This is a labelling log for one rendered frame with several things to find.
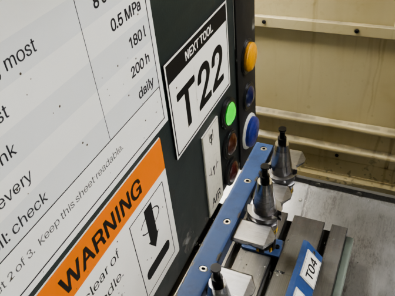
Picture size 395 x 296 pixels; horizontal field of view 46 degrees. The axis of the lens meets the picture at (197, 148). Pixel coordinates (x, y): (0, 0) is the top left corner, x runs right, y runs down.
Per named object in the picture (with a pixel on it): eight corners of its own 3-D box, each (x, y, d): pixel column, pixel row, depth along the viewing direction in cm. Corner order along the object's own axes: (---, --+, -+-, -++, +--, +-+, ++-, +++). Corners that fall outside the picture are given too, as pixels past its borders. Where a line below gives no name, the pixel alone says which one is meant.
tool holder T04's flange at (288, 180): (270, 165, 97) (270, 157, 95) (298, 171, 95) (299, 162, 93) (261, 185, 93) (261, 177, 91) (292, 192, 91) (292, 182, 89)
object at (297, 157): (307, 154, 98) (308, 151, 97) (301, 170, 94) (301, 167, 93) (275, 148, 100) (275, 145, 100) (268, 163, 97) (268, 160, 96)
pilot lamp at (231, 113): (237, 117, 39) (237, 95, 38) (228, 132, 38) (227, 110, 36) (231, 116, 39) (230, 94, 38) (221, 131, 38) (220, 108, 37)
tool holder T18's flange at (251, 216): (259, 200, 90) (259, 191, 88) (287, 212, 86) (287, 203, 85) (241, 221, 86) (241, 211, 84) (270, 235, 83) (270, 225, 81)
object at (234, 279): (259, 279, 75) (259, 276, 74) (248, 306, 71) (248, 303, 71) (218, 266, 77) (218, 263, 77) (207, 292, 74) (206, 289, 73)
